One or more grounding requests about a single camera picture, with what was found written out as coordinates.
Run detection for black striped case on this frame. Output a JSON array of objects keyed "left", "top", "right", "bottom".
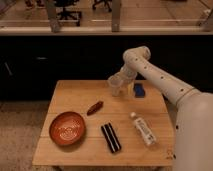
[{"left": 101, "top": 123, "right": 121, "bottom": 153}]

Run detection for clear plastic bottle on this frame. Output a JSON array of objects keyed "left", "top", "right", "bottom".
[{"left": 130, "top": 112, "right": 156, "bottom": 146}]

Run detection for wooden table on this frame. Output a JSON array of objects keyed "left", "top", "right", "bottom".
[{"left": 33, "top": 80, "right": 174, "bottom": 166}]

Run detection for black office chair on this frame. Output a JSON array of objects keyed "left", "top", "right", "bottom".
[
  {"left": 54, "top": 0, "right": 82, "bottom": 26},
  {"left": 92, "top": 0, "right": 113, "bottom": 13}
]

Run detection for grey metal post right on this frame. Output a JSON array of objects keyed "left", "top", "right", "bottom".
[{"left": 196, "top": 9, "right": 213, "bottom": 32}]

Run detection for blue sponge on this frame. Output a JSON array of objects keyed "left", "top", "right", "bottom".
[{"left": 133, "top": 83, "right": 145, "bottom": 98}]

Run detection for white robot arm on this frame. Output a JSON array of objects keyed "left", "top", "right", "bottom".
[{"left": 121, "top": 46, "right": 213, "bottom": 171}]

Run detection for grey metal post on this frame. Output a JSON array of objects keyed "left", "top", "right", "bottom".
[
  {"left": 43, "top": 0, "right": 60, "bottom": 33},
  {"left": 196, "top": 9, "right": 213, "bottom": 32},
  {"left": 111, "top": 0, "right": 121, "bottom": 32}
]

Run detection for brown oblong object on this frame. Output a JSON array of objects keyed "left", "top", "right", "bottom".
[{"left": 87, "top": 101, "right": 103, "bottom": 115}]

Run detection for orange ceramic bowl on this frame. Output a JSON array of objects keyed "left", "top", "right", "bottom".
[{"left": 49, "top": 112, "right": 86, "bottom": 146}]

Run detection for grey metal post left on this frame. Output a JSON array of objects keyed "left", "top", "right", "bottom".
[{"left": 43, "top": 0, "right": 60, "bottom": 33}]

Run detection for grey metal post middle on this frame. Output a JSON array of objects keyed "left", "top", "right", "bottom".
[{"left": 111, "top": 0, "right": 121, "bottom": 32}]

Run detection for translucent white cup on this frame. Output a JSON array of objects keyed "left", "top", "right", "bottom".
[{"left": 107, "top": 75, "right": 123, "bottom": 96}]

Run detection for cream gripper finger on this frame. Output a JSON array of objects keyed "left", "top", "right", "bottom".
[{"left": 126, "top": 83, "right": 134, "bottom": 98}]

